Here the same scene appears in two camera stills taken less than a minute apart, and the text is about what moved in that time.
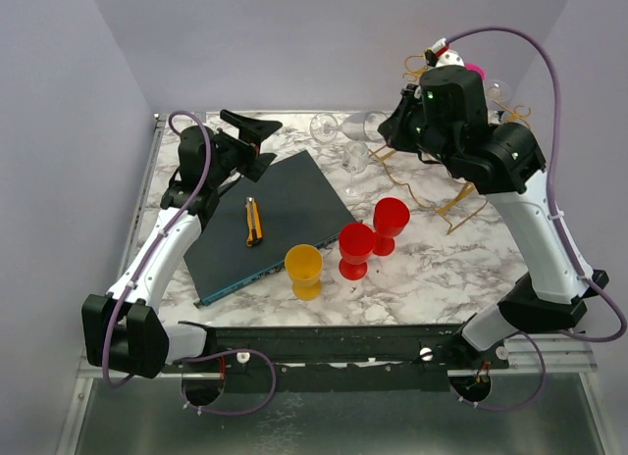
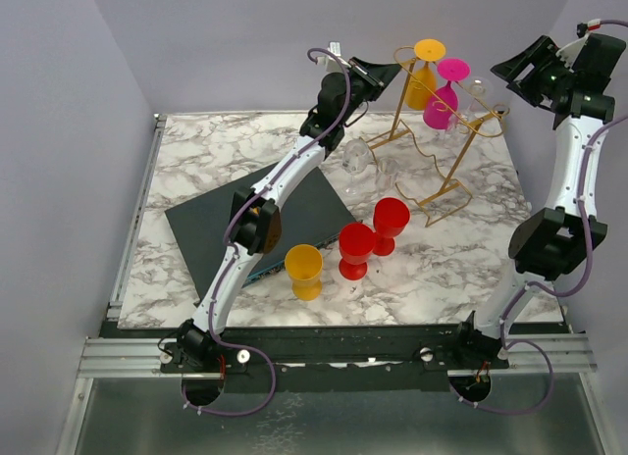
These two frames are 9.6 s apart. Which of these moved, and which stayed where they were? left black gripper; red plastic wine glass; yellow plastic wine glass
Moved: left black gripper
Stayed: red plastic wine glass; yellow plastic wine glass
